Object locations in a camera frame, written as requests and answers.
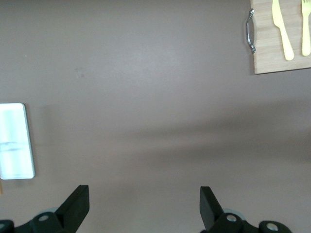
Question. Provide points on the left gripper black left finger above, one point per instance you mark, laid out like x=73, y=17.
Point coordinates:
x=73, y=208

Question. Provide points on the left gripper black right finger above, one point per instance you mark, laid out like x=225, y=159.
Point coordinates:
x=211, y=213

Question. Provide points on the white rack base tray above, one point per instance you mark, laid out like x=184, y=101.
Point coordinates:
x=14, y=140

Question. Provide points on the wooden cutting board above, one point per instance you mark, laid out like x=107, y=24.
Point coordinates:
x=267, y=48

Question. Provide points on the yellow knife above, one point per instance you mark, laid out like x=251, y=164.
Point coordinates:
x=286, y=43

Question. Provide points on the yellow fork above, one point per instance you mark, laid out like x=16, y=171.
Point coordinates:
x=306, y=36

